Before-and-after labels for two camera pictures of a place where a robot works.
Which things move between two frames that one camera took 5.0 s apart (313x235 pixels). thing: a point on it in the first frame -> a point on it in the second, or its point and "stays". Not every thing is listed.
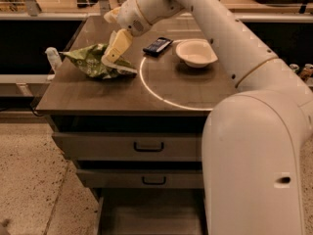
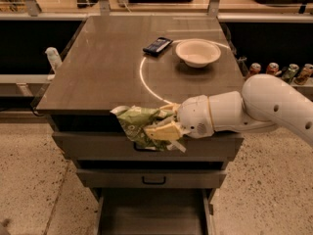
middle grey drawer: [143, 178] stays
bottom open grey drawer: [152, 211] stays
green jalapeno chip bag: [89, 59] -> [135, 119]
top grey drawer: [131, 146] stays
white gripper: [130, 16] -> [195, 117]
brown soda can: [307, 71] stays
